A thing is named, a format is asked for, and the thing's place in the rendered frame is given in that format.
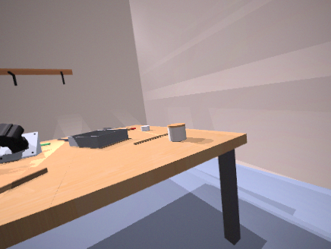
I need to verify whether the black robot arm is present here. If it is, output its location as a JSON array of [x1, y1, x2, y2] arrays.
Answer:
[[0, 123, 29, 154]]

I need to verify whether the white jar with wooden lid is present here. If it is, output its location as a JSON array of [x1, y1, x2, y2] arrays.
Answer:
[[167, 123, 187, 142]]

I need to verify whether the light wooden board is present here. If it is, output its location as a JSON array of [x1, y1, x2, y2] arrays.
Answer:
[[0, 167, 48, 193]]

